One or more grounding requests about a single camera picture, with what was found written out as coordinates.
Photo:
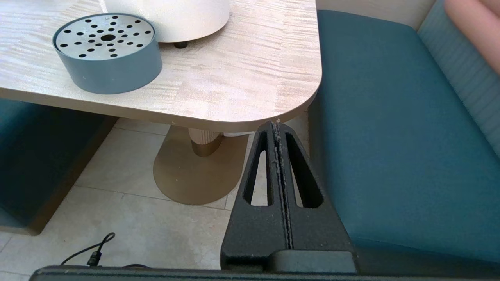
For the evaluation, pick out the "large clear water dispenser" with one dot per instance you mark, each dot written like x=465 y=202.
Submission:
x=175 y=19

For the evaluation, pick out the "teal upholstered bench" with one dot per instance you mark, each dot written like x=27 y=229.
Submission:
x=35 y=164
x=390 y=136

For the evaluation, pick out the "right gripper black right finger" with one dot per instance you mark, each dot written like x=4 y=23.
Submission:
x=316 y=226

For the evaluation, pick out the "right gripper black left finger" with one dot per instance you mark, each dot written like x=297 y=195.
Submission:
x=254 y=230

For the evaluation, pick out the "large blue perforated drip tray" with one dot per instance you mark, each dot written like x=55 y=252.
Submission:
x=113 y=70

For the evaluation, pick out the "pink bolster cushion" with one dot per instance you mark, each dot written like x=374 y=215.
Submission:
x=476 y=27

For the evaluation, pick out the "table pedestal with brass base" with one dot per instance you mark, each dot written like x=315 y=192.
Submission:
x=195 y=171

